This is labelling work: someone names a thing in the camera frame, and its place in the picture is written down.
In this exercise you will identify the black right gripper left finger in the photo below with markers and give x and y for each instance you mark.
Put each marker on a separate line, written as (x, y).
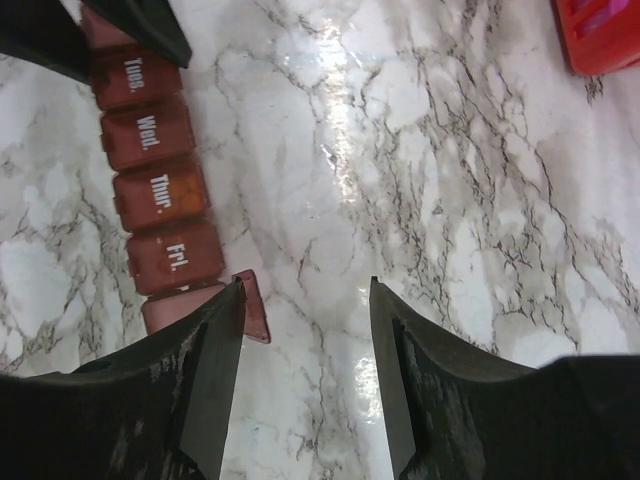
(156, 409)

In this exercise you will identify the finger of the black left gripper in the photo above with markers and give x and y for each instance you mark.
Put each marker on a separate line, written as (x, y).
(44, 33)
(152, 23)

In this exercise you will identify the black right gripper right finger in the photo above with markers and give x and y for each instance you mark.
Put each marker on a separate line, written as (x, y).
(454, 411)

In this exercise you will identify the red weekly pill organizer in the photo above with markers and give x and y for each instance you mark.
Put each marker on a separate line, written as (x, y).
(160, 193)

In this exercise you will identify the red plastic shopping basket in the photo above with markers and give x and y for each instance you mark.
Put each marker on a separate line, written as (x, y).
(599, 36)

